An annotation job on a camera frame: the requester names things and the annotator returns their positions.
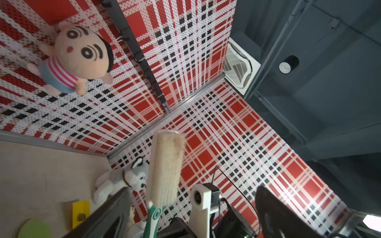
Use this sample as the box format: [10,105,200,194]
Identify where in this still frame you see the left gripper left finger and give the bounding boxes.
[65,187,132,238]

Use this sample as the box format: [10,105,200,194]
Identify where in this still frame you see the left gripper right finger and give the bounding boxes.
[255,186,321,238]

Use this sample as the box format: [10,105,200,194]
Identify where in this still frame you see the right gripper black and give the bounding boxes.
[157,198,256,238]

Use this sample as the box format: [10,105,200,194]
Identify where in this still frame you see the green white scrub brush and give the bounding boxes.
[143,130,186,238]

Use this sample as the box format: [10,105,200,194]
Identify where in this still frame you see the skull alarm clock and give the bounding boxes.
[125,206,146,238]

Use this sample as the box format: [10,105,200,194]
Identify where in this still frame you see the husky plush toy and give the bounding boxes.
[93,157,149,206]

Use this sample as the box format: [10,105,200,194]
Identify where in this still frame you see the ceiling spotlight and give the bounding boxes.
[278,55,299,74]

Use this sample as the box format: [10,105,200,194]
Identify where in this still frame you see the ceiling air vent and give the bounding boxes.
[223,37,261,96]

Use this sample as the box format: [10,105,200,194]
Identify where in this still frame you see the cartoon boy plush doll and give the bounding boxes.
[27,21,114,96]

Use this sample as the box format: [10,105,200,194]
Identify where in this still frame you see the yellow trowel yellow handle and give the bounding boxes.
[72,200,90,230]

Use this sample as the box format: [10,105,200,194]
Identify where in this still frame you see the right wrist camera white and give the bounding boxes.
[188,182,220,238]

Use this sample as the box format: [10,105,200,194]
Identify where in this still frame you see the green trowel wooden handle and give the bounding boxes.
[17,219,52,238]

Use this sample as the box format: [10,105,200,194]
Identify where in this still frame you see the black hook rail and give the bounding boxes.
[100,0,171,114]

